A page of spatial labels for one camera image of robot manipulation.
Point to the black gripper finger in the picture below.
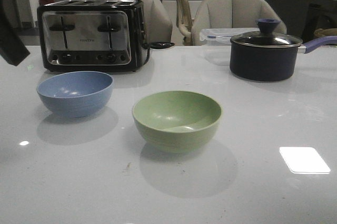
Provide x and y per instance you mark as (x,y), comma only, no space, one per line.
(12,48)

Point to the blue bowl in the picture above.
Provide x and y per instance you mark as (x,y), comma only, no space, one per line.
(76,94)

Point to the green bowl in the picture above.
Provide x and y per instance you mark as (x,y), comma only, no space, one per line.
(177,121)

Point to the red bin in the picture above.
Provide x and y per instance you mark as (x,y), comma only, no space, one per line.
(45,2)

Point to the black and steel toaster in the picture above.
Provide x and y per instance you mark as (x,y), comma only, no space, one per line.
(101,35)

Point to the beige armchair left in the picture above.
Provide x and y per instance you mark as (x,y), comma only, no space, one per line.
(158,24)

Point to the beige armchair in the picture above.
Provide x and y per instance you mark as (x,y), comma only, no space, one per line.
(158,24)
(215,14)

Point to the cream office chair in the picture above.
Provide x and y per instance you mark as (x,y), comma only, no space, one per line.
(184,21)

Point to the clear plastic food container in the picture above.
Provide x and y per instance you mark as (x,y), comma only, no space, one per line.
(216,43)

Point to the beige armchair right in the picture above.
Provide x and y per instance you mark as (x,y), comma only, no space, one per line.
(215,14)

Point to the dark blue saucepan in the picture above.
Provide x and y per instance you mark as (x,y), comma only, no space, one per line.
(270,59)

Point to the glass pot lid blue knob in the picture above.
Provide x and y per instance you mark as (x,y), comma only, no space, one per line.
(266,36)

